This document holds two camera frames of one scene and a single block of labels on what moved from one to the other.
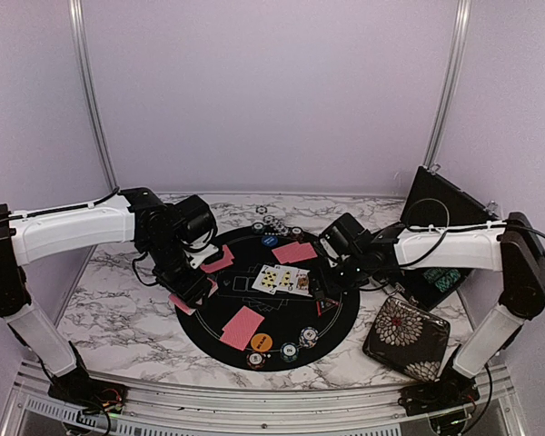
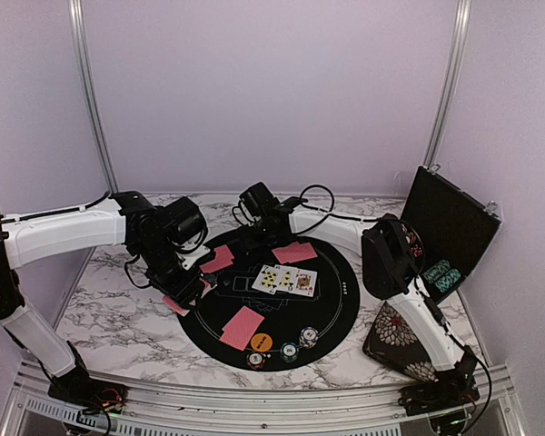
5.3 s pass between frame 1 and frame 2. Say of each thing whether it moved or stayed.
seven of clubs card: stayed
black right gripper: moved
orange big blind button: stayed
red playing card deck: moved
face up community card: stayed
